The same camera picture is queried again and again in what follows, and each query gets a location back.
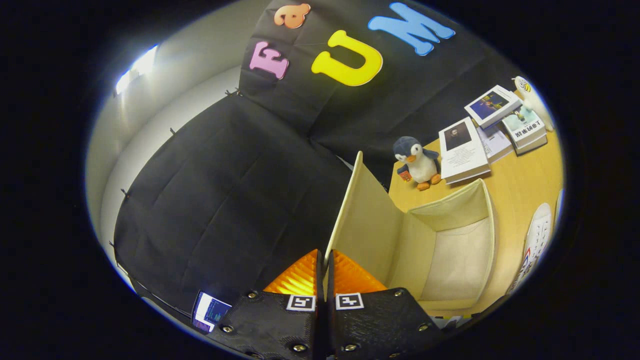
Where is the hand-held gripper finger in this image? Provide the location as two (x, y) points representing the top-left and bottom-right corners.
(326, 248), (446, 360)
(207, 248), (326, 360)

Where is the beige fabric storage box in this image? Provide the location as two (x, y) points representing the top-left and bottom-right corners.
(324, 151), (497, 312)

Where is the white shoe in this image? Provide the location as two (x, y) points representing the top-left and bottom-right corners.
(507, 202), (553, 296)
(554, 187), (566, 226)

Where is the lit monitor screen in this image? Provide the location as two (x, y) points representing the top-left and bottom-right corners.
(191, 291), (233, 333)

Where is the grey penguin plush toy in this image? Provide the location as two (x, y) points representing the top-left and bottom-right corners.
(392, 136), (443, 192)

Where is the white book with portrait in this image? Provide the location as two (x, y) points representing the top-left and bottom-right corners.
(438, 116), (492, 186)

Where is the thin white booklet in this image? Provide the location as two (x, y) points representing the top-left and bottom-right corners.
(476, 123), (514, 165)

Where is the thick dark-edged book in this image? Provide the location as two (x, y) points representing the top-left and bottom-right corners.
(515, 134), (548, 156)

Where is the book with dark blue picture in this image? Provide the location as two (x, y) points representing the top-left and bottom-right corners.
(464, 84), (523, 130)

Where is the book with pale blue cover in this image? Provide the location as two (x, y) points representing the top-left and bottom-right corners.
(501, 107), (547, 148)

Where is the white duck plush toy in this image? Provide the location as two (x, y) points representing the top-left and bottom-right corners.
(512, 75), (555, 132)

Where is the bright ceiling light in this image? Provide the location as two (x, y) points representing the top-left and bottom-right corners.
(114, 44), (160, 97)

